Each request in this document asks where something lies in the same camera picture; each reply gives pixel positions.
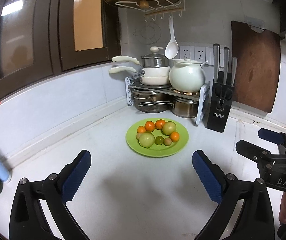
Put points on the steel knife handle left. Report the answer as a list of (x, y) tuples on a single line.
[(216, 51)]

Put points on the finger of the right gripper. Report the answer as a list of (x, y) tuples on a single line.
[(271, 136), (255, 153)]

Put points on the large orange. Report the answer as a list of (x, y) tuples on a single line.
[(150, 126)]

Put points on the grey pot rack shelf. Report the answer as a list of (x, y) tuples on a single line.
[(132, 82)]

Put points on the small green tomato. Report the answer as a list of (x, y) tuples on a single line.
[(159, 140)]

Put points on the dark brown cabinet doors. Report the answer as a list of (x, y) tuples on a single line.
[(40, 39)]

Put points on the lower cream saucepan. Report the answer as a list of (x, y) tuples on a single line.
[(150, 81)]

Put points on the steel knife handle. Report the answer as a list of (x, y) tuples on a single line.
[(226, 52), (233, 70), (216, 51)]

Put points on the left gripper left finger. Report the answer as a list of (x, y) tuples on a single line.
[(27, 219)]

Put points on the steel knife handle middle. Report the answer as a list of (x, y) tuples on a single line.
[(226, 52)]

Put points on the black knife block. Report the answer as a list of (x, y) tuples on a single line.
[(220, 105)]

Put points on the large green apple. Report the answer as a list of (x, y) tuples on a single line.
[(146, 140)]

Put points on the steel pan under rack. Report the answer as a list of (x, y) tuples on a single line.
[(151, 102)]

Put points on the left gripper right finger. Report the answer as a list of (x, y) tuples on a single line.
[(255, 220)]

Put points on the steel pot under rack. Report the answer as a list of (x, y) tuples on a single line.
[(184, 108)]

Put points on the green plate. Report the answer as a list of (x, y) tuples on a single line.
[(157, 151)]

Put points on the steel knife handle right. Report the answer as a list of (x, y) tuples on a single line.
[(233, 70)]

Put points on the white ceramic pot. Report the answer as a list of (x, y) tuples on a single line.
[(187, 75)]

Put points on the steel pot with lid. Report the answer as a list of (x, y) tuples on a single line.
[(154, 59)]

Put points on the large yellow-green apple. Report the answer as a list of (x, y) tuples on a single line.
[(169, 127)]

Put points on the wire trivet on wall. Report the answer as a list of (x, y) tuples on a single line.
[(148, 33)]

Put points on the white wall power sockets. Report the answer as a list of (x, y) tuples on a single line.
[(197, 53)]

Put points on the small orange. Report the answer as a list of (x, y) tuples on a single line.
[(141, 129), (159, 124)]

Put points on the brown wooden cutting board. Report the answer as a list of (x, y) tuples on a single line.
[(258, 65)]

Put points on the small brown fruit front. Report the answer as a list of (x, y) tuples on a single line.
[(167, 141)]

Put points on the upper cream saucepan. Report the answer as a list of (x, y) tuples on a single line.
[(146, 72)]

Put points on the white ladle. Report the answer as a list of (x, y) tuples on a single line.
[(172, 47)]

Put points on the cream saucepan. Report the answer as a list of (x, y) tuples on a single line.
[(150, 81), (146, 72)]

